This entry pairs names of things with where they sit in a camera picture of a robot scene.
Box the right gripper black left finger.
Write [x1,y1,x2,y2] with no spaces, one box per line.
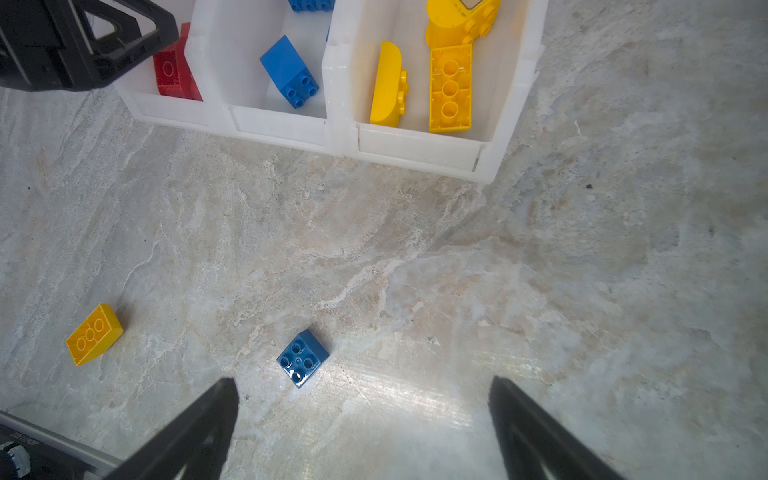
[107,378,239,479]

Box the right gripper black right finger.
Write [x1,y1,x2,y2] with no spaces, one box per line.
[488,376,621,479]

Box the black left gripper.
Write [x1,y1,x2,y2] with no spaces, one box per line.
[1,1,180,92]

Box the red lego brick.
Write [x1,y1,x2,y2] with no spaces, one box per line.
[153,22,202,101]

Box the small blue lego cube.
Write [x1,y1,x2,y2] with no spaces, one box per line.
[277,329,329,388]

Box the blue lego brick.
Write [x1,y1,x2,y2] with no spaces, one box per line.
[288,0,335,13]
[260,35,320,109]

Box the yellow curved lego brick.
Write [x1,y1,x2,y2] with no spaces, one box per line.
[370,41,409,128]

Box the yellow arched lego brick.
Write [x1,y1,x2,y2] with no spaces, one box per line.
[425,0,501,49]

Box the white left plastic bin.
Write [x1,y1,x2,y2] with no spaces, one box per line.
[88,0,214,133]

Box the white plastic bin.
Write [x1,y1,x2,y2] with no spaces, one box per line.
[88,0,214,133]
[185,1,342,154]
[322,1,547,183]

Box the white middle plastic bin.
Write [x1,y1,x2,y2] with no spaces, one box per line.
[185,1,342,154]

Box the white right plastic bin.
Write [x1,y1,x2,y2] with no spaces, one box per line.
[322,1,547,183]

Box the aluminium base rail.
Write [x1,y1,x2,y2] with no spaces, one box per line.
[1,411,123,479]

